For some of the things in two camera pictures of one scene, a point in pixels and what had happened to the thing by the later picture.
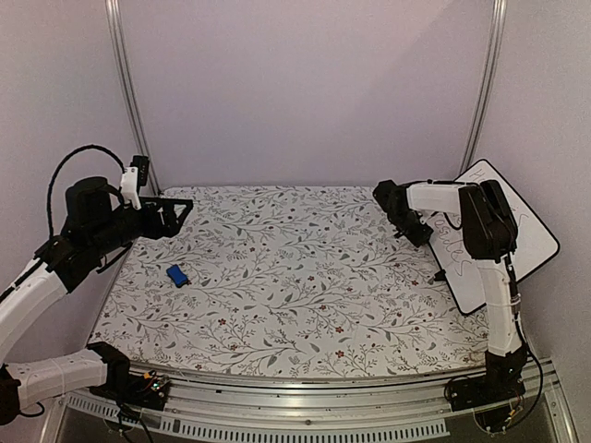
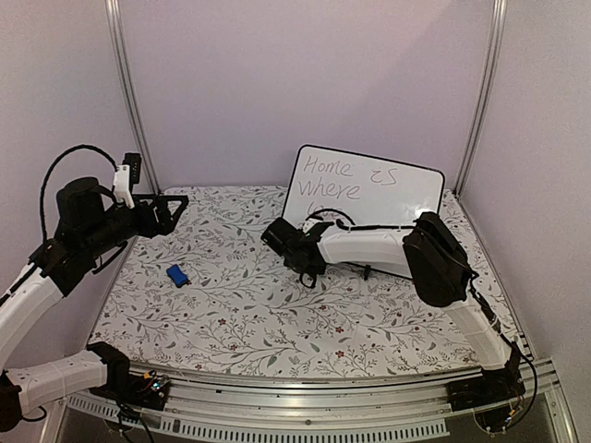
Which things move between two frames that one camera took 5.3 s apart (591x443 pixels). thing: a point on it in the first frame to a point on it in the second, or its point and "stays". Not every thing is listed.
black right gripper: x=421 y=237 to x=315 y=271
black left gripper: x=170 y=227 stays
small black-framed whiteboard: x=535 y=245 to x=358 y=192
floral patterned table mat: x=288 y=280 stays
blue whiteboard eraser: x=178 y=277 stays
